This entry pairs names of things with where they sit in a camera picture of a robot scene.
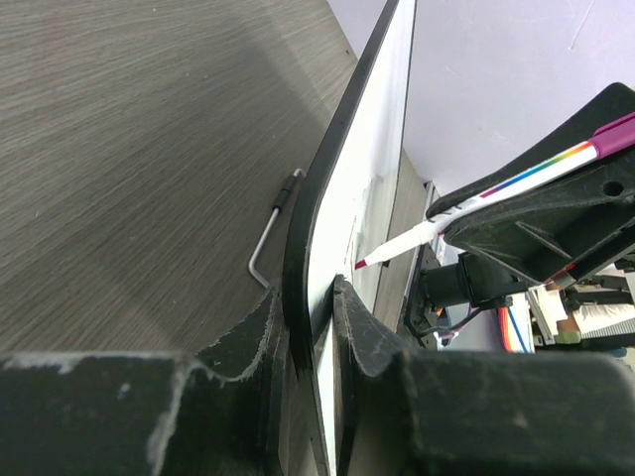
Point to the white whiteboard black frame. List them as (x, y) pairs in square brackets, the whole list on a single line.
[(343, 213)]

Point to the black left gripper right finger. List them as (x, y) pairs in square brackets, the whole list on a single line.
[(404, 410)]

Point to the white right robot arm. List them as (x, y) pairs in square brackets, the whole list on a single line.
[(443, 299)]

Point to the white marker purple cap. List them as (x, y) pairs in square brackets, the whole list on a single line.
[(605, 141)]

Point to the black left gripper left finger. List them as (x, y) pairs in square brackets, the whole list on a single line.
[(217, 412)]

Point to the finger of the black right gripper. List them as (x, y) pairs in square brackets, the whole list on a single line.
[(578, 224)]

